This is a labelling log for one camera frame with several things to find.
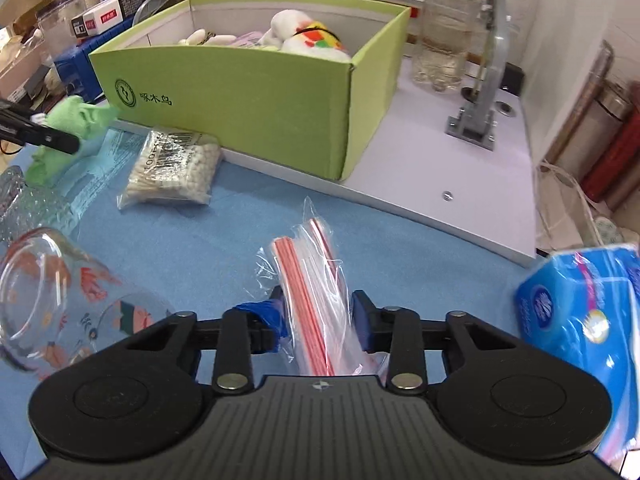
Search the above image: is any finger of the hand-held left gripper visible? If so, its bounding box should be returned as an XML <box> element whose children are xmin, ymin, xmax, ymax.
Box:
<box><xmin>0</xmin><ymin>100</ymin><xmax>82</xmax><ymax>156</ymax></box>

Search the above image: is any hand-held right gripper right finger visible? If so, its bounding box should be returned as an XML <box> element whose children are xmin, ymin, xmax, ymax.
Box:
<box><xmin>350</xmin><ymin>290</ymin><xmax>531</xmax><ymax>395</ymax></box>

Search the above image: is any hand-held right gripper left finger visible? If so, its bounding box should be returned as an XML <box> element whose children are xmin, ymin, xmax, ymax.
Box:
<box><xmin>117</xmin><ymin>287</ymin><xmax>290</xmax><ymax>395</ymax></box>

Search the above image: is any green cloth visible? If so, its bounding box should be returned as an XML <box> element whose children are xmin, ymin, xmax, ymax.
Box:
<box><xmin>25</xmin><ymin>95</ymin><xmax>119</xmax><ymax>189</ymax></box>

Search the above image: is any pack of red-striped zip bags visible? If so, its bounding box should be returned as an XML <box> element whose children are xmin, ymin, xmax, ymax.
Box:
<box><xmin>255</xmin><ymin>196</ymin><xmax>391</xmax><ymax>379</ymax></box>

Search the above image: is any green cardboard box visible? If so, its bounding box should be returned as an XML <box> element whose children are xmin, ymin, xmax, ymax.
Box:
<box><xmin>88</xmin><ymin>0</ymin><xmax>412</xmax><ymax>182</ymax></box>

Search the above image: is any white plush toy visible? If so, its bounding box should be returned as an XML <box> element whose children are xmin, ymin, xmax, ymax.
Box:
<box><xmin>259</xmin><ymin>9</ymin><xmax>352</xmax><ymax>64</ymax></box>

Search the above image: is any textured glass mug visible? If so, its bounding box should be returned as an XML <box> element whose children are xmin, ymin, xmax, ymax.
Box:
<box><xmin>0</xmin><ymin>166</ymin><xmax>77</xmax><ymax>247</ymax></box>

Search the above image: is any blue storage box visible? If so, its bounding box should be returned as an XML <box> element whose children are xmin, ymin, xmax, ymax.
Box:
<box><xmin>54</xmin><ymin>42</ymin><xmax>109</xmax><ymax>107</ymax></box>

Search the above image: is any blue printed blanket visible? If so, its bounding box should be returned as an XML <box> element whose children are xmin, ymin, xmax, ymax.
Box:
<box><xmin>0</xmin><ymin>127</ymin><xmax>556</xmax><ymax>478</ymax></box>

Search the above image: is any clear plastic container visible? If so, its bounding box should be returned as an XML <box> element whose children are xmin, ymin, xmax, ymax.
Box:
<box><xmin>37</xmin><ymin>0</ymin><xmax>91</xmax><ymax>57</ymax></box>

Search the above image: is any bag of cotton swabs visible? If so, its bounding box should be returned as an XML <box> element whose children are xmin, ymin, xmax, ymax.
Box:
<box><xmin>117</xmin><ymin>127</ymin><xmax>224</xmax><ymax>210</ymax></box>

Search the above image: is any white black small box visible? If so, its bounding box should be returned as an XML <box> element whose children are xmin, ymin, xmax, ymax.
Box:
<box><xmin>70</xmin><ymin>0</ymin><xmax>167</xmax><ymax>39</ymax></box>

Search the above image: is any printed glass cup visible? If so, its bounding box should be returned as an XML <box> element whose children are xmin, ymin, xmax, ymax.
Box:
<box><xmin>0</xmin><ymin>227</ymin><xmax>177</xmax><ymax>379</ymax></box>

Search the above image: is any blue flowered tissue pack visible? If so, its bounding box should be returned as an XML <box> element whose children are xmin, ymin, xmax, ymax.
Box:
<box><xmin>515</xmin><ymin>242</ymin><xmax>640</xmax><ymax>477</ymax></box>

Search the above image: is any grey metal clamp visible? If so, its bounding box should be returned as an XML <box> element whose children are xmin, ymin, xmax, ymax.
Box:
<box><xmin>446</xmin><ymin>0</ymin><xmax>514</xmax><ymax>150</ymax></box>

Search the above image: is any ribbed silver thermos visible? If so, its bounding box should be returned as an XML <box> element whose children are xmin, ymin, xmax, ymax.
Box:
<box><xmin>537</xmin><ymin>40</ymin><xmax>616</xmax><ymax>172</ymax></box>

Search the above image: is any red thermos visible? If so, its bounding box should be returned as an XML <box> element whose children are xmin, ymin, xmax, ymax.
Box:
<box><xmin>585</xmin><ymin>110</ymin><xmax>640</xmax><ymax>212</ymax></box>

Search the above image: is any steel thermos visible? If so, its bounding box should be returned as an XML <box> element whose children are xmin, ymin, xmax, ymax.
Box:
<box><xmin>575</xmin><ymin>80</ymin><xmax>637</xmax><ymax>187</ymax></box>

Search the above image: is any clear red label soda bottle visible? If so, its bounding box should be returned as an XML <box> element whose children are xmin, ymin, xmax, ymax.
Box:
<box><xmin>412</xmin><ymin>0</ymin><xmax>494</xmax><ymax>94</ymax></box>

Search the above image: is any white cable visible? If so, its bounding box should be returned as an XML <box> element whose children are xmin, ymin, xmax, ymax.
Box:
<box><xmin>537</xmin><ymin>160</ymin><xmax>602</xmax><ymax>252</ymax></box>

